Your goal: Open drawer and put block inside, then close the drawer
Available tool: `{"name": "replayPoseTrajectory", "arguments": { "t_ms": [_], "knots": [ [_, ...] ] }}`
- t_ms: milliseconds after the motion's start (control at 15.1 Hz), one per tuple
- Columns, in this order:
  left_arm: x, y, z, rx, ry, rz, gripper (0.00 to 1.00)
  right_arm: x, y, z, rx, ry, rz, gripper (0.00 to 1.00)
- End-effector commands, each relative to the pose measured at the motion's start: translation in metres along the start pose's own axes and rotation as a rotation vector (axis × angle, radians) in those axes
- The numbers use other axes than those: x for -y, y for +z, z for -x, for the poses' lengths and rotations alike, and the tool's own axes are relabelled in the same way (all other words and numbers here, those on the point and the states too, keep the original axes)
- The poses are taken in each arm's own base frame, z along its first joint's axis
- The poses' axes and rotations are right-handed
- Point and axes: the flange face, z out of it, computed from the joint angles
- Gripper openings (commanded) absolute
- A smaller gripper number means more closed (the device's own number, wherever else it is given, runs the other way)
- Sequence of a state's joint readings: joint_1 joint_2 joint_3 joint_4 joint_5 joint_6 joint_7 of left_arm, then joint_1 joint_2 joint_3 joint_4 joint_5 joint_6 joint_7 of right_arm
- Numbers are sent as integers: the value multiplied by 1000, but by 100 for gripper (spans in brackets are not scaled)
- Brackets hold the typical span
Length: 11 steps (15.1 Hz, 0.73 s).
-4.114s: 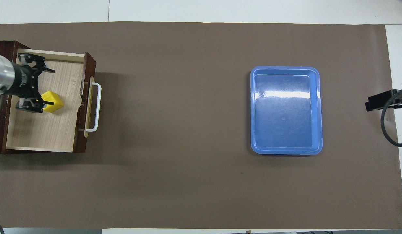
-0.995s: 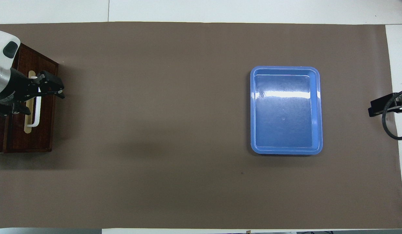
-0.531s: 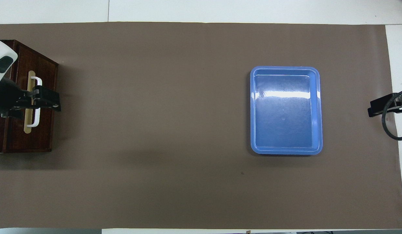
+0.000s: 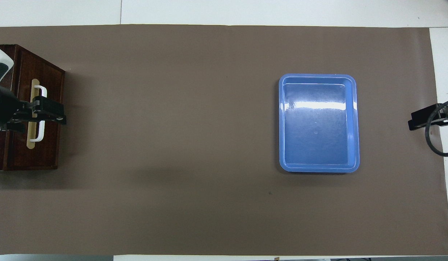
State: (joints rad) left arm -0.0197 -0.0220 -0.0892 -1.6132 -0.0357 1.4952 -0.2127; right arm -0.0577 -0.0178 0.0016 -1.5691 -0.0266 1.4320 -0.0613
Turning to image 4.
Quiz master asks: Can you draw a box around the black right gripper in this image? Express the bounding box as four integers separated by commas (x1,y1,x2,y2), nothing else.
408,103,448,132

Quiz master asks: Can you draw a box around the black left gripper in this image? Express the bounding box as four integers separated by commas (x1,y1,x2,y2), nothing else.
0,87,67,133

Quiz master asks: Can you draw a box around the wooden drawer with white handle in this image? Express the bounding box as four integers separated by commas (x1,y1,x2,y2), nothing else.
5,47,66,171

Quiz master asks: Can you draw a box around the blue plastic tray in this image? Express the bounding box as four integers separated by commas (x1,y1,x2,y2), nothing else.
279,74,360,173

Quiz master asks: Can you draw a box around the brown table mat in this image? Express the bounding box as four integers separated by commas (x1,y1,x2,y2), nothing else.
0,24,448,256

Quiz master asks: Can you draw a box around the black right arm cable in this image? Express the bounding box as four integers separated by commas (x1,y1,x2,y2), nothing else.
425,100,448,157

